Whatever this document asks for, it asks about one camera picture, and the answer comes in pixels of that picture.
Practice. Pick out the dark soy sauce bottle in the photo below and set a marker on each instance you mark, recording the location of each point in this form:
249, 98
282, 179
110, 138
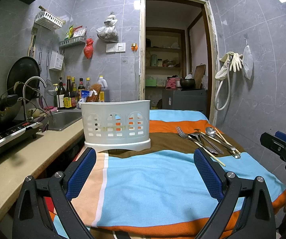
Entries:
69, 97

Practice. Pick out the rubber gloves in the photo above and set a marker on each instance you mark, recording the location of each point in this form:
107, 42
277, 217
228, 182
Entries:
232, 61

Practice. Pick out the orange wall hook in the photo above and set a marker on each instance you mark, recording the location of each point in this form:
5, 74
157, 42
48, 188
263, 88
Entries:
134, 47

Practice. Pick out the white plastic utensil caddy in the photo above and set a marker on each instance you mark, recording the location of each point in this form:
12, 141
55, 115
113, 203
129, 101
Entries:
116, 125

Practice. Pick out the striped towel cloth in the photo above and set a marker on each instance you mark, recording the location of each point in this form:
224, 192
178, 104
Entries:
154, 193

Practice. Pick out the white wall basket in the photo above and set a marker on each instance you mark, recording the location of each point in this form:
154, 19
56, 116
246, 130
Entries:
47, 20

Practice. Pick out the grey cabinet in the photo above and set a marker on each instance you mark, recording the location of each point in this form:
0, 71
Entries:
194, 100

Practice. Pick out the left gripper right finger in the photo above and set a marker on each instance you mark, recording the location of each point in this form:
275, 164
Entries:
256, 218

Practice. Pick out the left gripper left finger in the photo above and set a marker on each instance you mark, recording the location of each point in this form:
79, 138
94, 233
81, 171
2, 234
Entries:
32, 219

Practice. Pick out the silver spoon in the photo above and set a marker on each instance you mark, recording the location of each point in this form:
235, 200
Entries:
210, 131

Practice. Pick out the gold spoon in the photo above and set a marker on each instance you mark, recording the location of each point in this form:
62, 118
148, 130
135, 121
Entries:
198, 131

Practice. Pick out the black wok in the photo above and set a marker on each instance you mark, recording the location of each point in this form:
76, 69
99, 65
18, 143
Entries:
23, 69

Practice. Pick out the large oil jug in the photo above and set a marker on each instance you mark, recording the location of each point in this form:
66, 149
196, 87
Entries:
104, 95

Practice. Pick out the steel sink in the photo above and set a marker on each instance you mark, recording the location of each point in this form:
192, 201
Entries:
59, 121

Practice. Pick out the red plastic bag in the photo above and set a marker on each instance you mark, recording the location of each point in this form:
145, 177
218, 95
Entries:
88, 49

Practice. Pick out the induction cooktop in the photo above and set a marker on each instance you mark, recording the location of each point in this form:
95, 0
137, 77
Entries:
10, 137

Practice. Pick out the silver fork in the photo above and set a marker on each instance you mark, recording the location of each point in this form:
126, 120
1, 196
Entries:
185, 136

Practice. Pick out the brown snack packet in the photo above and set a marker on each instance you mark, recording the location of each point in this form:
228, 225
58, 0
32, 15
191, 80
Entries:
94, 93

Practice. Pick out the steel faucet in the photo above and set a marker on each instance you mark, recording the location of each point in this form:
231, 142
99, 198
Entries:
26, 85

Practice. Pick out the metal wall shelf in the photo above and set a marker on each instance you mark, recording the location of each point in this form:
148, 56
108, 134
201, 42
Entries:
80, 40

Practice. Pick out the white plastic bag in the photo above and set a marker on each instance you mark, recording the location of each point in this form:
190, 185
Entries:
108, 33

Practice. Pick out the white hanging holder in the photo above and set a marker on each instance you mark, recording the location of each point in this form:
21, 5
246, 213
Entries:
56, 61

